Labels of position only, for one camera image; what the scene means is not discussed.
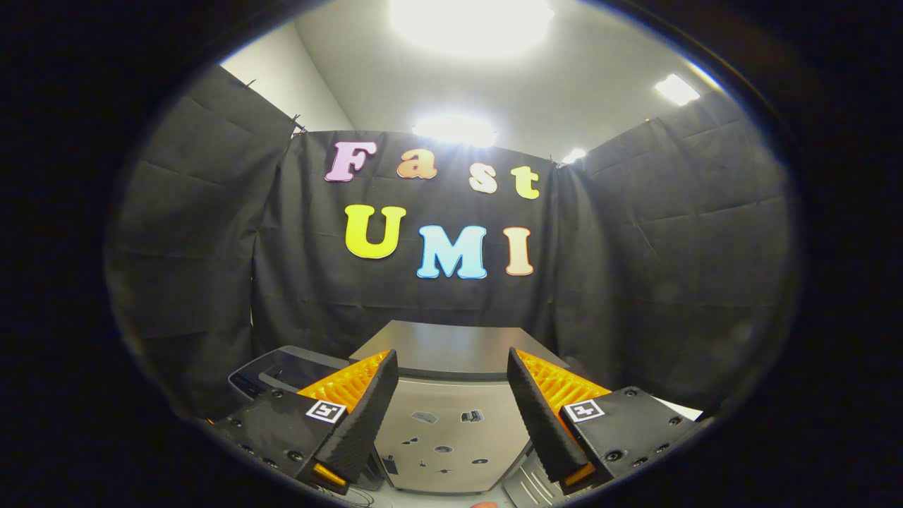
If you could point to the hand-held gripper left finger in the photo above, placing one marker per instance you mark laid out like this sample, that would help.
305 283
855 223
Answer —
363 420

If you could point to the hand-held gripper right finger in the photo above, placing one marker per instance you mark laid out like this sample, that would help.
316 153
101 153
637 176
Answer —
540 416

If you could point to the grey washing machine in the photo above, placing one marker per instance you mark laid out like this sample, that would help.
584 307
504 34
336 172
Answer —
243 384

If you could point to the grey ribbed panel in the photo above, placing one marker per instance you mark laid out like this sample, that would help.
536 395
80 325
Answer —
529 483

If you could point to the beige cabinet with dark top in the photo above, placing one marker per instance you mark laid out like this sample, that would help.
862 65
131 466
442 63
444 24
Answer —
451 353

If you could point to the white flat board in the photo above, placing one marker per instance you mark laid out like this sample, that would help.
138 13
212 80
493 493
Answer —
681 409

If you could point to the small ceiling light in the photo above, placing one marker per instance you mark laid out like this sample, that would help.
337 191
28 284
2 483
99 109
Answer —
573 155

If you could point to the oval ceiling light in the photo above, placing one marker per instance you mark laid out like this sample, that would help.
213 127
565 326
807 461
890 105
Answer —
455 130

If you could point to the rectangular ceiling light panel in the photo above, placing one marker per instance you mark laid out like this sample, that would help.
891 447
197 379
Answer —
677 89

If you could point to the large round ceiling light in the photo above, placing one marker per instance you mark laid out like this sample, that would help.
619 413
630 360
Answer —
473 21

